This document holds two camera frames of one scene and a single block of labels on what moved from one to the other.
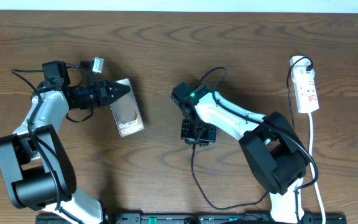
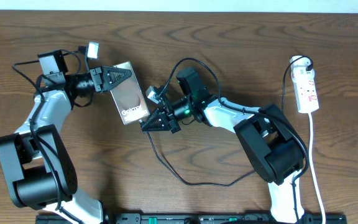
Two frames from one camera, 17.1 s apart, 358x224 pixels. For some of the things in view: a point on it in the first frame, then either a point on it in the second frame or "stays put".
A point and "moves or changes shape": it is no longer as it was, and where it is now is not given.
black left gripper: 102,92 → 104,79
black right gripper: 210,137 → 163,125
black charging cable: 292,120 → 309,68
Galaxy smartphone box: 126,112 moves or changes shape
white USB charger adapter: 299,73 stays put
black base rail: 196,218 stays put
